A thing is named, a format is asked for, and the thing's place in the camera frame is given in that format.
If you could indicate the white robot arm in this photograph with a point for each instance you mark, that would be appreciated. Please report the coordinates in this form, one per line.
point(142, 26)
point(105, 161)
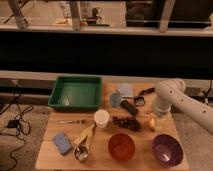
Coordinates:
point(171, 93)

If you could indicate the black remote control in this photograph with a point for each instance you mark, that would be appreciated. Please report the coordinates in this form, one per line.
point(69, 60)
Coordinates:
point(129, 107)

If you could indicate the purple bowl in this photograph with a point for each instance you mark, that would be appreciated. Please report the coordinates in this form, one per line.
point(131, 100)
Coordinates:
point(167, 150)

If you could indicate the bunch of dark grapes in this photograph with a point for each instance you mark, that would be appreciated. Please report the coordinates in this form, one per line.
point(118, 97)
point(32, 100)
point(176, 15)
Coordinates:
point(130, 123)

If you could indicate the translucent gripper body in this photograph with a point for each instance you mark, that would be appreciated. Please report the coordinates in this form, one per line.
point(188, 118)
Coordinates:
point(159, 122)

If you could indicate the metal measuring cup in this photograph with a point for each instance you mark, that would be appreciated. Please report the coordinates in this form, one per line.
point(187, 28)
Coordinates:
point(83, 142)

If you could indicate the green plastic tray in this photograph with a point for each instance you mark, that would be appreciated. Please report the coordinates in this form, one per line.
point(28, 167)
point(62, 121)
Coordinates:
point(76, 93)

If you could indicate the red bowl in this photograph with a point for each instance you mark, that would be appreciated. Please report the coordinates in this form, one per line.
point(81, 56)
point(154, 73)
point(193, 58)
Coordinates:
point(121, 147)

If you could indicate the blue sponge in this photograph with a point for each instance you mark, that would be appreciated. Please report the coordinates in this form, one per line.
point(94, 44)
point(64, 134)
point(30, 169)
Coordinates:
point(62, 142)

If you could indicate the clear plastic bag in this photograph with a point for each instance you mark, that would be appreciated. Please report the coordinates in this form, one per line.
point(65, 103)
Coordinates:
point(125, 90)

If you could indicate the yellow red apple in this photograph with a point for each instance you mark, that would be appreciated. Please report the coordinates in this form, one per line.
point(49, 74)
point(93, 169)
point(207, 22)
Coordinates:
point(151, 124)

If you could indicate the black power adapter with cables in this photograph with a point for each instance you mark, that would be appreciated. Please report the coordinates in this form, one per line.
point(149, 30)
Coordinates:
point(22, 127)

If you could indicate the white paper cup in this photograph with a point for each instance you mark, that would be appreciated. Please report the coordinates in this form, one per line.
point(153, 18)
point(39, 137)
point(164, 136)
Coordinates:
point(101, 118)

